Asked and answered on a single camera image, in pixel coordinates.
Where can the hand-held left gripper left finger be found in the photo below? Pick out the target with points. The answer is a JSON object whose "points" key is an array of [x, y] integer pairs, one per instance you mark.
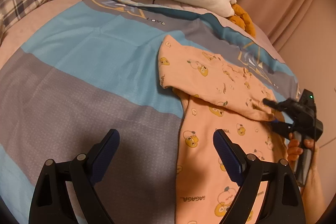
{"points": [[106, 153]]}

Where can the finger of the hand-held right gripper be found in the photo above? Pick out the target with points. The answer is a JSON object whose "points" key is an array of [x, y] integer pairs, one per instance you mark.
{"points": [[275, 104], [282, 127]]}

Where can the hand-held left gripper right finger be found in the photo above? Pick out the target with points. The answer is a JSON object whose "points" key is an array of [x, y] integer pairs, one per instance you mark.
{"points": [[227, 155]]}

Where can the pink printed baby pajama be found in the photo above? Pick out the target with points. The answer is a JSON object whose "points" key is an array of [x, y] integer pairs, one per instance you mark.
{"points": [[210, 77]]}

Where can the person's right forearm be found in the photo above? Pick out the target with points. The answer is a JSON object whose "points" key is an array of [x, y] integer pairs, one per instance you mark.
{"points": [[313, 182]]}

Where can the person's right hand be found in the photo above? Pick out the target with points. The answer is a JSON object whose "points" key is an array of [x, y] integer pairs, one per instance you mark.
{"points": [[292, 148]]}

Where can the blue grey printed blanket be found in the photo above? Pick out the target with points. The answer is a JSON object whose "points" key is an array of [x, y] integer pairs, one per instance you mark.
{"points": [[78, 56]]}

